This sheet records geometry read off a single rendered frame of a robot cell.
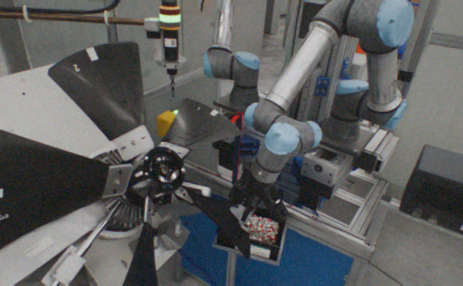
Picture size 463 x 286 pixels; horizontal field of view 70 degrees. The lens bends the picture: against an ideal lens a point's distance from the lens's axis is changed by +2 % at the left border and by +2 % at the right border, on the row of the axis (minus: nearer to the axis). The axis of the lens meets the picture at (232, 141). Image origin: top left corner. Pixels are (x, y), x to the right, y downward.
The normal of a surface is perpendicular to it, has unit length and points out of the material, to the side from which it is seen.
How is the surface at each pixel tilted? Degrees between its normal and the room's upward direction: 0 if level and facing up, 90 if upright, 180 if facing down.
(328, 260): 90
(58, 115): 50
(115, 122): 63
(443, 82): 90
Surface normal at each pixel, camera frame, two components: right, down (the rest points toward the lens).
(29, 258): 0.68, -0.31
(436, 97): -0.52, 0.41
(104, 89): 0.17, -0.02
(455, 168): -0.08, -0.72
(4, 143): 0.64, 0.09
